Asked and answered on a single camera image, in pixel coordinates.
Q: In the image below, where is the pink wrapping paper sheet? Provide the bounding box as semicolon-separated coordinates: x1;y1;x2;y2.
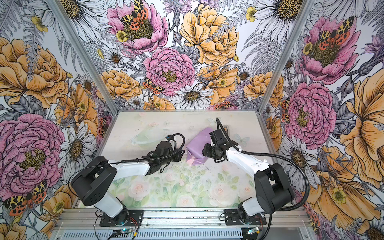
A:
186;127;213;166

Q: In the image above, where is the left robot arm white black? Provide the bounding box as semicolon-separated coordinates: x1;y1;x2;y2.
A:
71;138;185;227

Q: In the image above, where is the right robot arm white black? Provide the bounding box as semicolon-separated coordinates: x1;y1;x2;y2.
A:
202;130;295;223

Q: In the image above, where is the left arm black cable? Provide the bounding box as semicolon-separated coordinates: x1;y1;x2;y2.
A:
67;132;186;196

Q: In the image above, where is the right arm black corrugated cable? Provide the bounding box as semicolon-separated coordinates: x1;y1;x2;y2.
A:
215;117;310;240

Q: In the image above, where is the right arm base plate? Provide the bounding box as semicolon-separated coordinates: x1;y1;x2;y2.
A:
224;209;267;226

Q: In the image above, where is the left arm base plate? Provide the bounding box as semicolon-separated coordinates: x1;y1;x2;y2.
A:
99;209;144;227

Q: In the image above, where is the white vented cable duct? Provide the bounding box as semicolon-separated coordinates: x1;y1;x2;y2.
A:
56;228;243;240

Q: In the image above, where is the aluminium front rail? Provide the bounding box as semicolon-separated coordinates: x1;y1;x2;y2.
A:
54;208;310;230

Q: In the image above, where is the right aluminium corner post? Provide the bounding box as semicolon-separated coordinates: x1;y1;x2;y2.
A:
258;0;315;116

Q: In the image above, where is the aluminium corner post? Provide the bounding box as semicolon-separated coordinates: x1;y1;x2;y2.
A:
258;0;315;116
47;1;119;117

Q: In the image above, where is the left aluminium corner post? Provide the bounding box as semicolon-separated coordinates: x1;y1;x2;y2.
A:
47;1;119;117

